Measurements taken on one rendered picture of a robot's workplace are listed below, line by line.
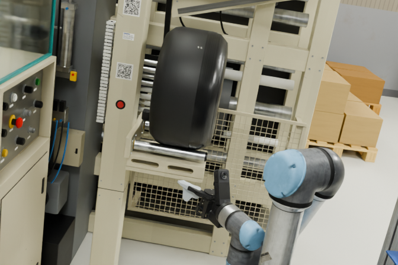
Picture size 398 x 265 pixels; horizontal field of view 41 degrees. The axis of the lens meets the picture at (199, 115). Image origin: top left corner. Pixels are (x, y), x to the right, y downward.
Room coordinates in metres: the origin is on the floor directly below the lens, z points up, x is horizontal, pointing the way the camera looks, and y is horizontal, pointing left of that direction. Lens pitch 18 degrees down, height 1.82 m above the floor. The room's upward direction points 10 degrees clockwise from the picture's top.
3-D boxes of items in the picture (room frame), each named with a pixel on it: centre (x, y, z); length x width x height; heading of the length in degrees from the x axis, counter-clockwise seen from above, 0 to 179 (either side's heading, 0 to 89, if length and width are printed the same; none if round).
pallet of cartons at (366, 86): (7.25, -1.69, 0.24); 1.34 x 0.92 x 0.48; 98
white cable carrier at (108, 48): (2.35, 0.45, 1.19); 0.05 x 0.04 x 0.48; 179
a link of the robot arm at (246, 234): (1.39, -0.19, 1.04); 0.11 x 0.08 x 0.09; 34
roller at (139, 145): (2.25, 0.11, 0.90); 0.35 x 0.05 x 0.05; 89
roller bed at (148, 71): (2.78, 0.32, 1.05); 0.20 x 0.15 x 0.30; 89
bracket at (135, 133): (2.40, 0.29, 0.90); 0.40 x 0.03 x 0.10; 179
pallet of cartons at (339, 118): (5.60, -1.36, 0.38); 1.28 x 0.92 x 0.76; 1
